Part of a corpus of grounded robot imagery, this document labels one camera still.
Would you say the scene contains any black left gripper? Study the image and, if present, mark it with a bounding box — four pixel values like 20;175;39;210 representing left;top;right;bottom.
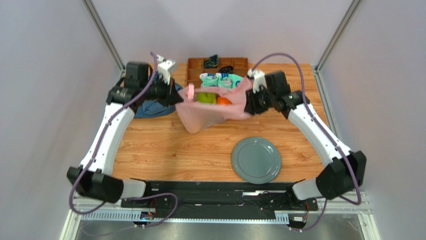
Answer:
139;75;183;108

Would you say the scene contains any pink translucent plastic bag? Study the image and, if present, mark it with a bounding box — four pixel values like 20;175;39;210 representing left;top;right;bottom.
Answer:
175;77;253;134

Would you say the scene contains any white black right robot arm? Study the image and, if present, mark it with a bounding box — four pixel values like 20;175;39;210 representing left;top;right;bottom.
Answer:
244;70;367;205

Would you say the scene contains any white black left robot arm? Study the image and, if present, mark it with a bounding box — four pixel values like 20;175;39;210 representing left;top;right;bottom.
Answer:
66;59;183;204

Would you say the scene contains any green fake apple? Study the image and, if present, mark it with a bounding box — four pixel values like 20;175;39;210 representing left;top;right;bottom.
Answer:
196;92;217;104

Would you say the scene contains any orange fake fruit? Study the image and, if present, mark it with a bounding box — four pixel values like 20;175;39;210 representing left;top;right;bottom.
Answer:
216;97;232;105

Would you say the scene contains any blue crumpled cloth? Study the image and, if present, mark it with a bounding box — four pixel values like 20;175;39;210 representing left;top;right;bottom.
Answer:
134;100;176;119

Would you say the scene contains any teal white sock right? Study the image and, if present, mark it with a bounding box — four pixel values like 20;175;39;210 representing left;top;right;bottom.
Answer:
215;73;243;89

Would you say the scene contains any teal white sock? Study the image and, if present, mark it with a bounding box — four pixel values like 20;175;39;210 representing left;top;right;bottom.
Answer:
199;73;221;88
215;73;243;89

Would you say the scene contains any wooden compartment tray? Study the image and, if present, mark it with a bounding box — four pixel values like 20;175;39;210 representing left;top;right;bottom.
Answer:
186;57;249;89

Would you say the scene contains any teal white sock left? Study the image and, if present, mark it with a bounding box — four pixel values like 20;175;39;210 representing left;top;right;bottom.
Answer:
199;73;221;88

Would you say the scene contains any black rolled sock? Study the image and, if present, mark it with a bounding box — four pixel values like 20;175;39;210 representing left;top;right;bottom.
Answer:
218;65;234;74

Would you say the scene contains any dark rolled sock back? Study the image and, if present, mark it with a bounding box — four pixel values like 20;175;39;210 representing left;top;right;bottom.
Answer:
202;54;220;69

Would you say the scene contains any grey round plate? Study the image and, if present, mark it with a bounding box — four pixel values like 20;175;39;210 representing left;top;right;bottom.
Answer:
230;137;282;185

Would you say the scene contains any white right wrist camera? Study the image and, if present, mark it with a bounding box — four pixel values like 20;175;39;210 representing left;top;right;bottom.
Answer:
247;69;267;94

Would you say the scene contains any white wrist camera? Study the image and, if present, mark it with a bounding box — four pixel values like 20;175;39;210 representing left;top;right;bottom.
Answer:
156;54;178;85
247;69;267;94

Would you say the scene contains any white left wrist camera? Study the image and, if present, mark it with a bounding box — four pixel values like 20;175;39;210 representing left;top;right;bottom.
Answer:
156;54;178;85

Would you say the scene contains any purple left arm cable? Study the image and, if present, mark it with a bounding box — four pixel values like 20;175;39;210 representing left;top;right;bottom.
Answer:
68;51;179;229

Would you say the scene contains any aluminium frame rail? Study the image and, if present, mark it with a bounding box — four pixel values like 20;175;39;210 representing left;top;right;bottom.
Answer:
60;181;380;240

